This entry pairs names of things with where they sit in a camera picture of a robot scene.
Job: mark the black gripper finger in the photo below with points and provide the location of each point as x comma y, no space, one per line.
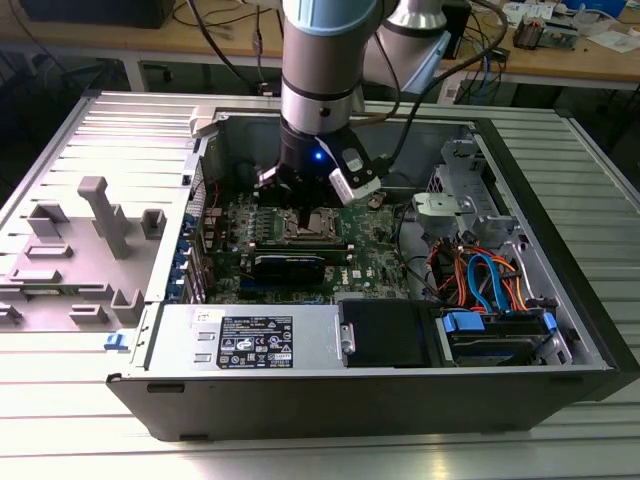
280,195
309,220

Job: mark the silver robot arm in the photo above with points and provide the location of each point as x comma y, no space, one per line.
320,60

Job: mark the CPU socket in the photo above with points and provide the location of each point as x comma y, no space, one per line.
287,238

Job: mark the black RAM stick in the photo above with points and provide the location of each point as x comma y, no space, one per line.
300,244

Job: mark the black graphics card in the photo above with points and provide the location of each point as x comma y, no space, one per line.
285,270

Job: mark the green motherboard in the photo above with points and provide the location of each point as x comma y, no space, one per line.
370,235

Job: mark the coin cell battery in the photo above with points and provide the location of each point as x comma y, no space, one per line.
376,204

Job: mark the blue card retainer clip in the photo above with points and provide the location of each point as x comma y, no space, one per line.
176,273
181,248
187,223
173,293

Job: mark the grey case latch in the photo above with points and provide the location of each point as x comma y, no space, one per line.
202,120

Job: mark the silver metal drive cage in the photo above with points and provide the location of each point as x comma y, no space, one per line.
460,165

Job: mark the silver power supply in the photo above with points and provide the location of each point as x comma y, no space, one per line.
175,340

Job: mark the hard disk in blue carrier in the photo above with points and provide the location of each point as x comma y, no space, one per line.
462,321

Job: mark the black PC case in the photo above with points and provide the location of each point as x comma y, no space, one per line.
350,405

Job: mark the small upright black box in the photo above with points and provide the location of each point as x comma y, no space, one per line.
462,35

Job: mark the grey parts rack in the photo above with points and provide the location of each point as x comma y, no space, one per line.
85,260

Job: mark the blue plastic clip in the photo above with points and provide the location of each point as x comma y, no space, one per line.
114,342

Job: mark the small black adapter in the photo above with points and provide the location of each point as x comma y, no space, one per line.
500,54

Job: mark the large black box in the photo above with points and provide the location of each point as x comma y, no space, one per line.
100,12

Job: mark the white printed card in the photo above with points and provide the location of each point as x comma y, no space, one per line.
512,12

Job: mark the copper finned heat sink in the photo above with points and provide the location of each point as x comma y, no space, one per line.
529,34

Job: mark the wooden desk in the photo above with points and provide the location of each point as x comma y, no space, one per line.
550,62

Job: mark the green circuit board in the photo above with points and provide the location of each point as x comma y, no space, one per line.
560,35

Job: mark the white paper sheet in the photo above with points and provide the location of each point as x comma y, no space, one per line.
615,40

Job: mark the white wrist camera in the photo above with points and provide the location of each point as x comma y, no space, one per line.
352,187

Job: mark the silver round metal bracket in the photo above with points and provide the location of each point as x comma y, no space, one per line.
440,205

